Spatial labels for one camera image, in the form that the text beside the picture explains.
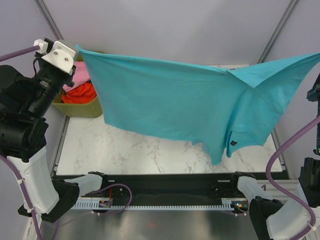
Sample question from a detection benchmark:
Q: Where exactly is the grey metal frame post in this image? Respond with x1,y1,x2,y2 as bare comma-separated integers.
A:
34,0,64,40

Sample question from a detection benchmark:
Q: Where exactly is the turquoise t shirt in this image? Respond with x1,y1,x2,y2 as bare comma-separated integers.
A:
79,48,320,165

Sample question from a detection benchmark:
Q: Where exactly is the white slotted cable duct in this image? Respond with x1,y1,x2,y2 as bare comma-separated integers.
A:
71,198,248,211

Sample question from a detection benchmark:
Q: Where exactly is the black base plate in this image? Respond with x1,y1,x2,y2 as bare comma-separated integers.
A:
52,172,291,207

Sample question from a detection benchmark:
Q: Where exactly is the olive green plastic basket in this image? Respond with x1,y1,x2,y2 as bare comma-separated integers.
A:
52,56,102,118

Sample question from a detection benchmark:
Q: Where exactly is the right grey frame post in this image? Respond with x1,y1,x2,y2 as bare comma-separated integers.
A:
257,0,300,64

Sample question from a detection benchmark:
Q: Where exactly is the pink t shirt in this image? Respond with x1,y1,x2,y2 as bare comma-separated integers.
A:
63,61,91,93

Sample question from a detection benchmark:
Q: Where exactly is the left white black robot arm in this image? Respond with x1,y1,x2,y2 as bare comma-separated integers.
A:
0,58,110,223

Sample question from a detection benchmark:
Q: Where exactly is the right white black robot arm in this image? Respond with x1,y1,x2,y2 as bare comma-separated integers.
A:
229,117,320,240

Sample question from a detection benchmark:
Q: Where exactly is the orange t shirt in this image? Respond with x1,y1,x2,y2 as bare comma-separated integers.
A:
61,82,97,104

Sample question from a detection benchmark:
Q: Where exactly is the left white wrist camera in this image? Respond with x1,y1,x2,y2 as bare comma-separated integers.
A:
33,39,79,76

